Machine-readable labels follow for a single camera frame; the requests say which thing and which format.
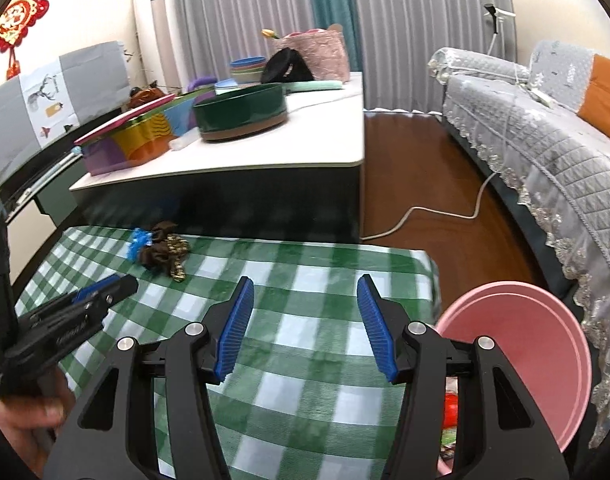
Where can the green checked tablecloth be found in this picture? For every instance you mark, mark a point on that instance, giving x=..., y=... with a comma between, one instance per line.
x=305, y=399

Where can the grey quilted sofa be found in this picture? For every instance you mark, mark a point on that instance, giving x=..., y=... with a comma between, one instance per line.
x=557, y=163

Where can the light green mat roll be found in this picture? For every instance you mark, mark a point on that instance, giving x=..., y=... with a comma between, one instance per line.
x=229, y=85

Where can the clip lamp on stand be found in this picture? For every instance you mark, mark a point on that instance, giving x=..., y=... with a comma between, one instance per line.
x=497, y=16

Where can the colourful storage box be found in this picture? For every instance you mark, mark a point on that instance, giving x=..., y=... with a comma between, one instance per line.
x=142, y=134

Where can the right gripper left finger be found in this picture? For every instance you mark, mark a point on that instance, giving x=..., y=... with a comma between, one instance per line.
x=110, y=433

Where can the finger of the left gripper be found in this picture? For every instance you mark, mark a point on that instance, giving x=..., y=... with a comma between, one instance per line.
x=87, y=291
x=98, y=305

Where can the pink trash bin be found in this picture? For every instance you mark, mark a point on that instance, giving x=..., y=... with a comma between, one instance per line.
x=542, y=340

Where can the dark brown wrapper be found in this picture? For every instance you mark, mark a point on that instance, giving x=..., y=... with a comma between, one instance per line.
x=166, y=252

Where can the left hand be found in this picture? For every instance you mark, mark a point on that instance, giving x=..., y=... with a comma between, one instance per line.
x=20, y=416

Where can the black cap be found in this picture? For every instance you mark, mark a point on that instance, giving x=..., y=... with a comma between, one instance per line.
x=286, y=66

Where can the dark green round basin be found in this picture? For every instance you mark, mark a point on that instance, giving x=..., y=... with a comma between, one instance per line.
x=241, y=112

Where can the green panda snack packet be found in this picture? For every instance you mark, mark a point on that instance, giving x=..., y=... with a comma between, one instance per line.
x=448, y=444

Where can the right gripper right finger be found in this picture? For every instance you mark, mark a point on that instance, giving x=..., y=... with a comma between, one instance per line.
x=501, y=433

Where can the red plastic bag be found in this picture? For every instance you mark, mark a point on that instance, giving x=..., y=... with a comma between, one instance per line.
x=450, y=418

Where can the power strip on sofa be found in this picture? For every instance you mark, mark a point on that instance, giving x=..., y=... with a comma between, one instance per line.
x=541, y=97

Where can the stacked coloured bowls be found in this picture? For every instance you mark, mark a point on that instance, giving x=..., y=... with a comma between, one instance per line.
x=247, y=70

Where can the white coffee table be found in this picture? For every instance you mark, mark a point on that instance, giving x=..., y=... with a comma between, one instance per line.
x=302, y=180

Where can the orange cushion near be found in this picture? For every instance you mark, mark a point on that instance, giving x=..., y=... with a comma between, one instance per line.
x=595, y=107

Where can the red wall ornament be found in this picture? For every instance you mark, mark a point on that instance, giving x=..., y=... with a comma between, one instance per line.
x=15, y=22

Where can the teal curtain strip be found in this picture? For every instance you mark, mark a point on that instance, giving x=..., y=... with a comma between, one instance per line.
x=344, y=13

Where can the pink lace basket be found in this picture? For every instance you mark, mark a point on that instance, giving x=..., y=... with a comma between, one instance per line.
x=323, y=50

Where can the white standing air conditioner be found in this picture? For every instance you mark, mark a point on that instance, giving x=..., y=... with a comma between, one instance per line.
x=157, y=33

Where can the covered television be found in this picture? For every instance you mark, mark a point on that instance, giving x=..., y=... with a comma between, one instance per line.
x=58, y=95

